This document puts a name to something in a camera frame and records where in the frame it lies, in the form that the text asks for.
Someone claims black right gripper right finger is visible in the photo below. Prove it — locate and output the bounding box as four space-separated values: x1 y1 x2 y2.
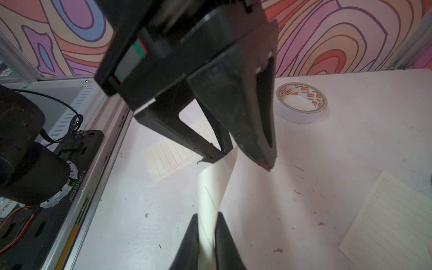
215 212 246 270

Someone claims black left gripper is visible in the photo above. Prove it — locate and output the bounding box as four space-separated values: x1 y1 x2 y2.
94 1 278 171

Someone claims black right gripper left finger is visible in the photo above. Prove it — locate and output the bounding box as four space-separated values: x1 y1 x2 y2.
170 214 199 270

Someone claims white tape roll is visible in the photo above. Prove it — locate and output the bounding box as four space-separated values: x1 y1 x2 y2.
273 82 328 124

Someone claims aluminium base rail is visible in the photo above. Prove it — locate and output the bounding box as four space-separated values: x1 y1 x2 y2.
0 77 134 270

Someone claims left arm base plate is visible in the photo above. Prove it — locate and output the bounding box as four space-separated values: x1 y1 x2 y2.
1 130 104 270

